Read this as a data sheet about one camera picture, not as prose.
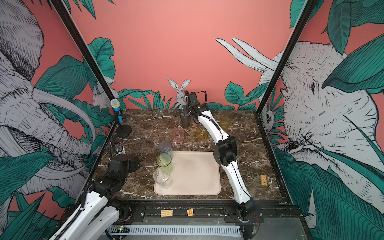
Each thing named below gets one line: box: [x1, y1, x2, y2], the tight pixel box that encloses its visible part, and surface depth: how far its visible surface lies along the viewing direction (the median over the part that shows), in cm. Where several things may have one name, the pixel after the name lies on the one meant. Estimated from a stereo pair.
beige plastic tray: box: [154, 151, 221, 196], surface depth 88 cm
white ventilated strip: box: [109, 225, 241, 236], surface depth 71 cm
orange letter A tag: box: [187, 209, 194, 217], surface depth 76 cm
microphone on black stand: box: [110, 99, 132, 137], surface depth 100 cm
